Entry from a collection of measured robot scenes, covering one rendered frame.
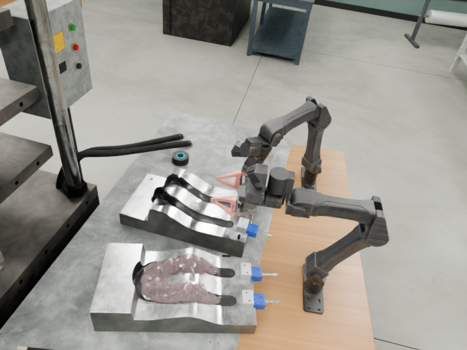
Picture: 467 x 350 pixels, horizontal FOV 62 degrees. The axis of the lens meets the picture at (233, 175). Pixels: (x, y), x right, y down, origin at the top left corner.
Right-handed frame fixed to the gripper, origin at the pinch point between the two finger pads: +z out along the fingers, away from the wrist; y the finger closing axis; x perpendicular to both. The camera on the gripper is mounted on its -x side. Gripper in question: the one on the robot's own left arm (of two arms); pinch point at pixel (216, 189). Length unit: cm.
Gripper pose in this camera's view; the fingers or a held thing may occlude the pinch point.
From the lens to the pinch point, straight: 115.7
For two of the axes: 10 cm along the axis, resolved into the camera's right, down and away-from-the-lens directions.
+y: -1.3, 6.3, -7.7
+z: -9.9, -1.5, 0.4
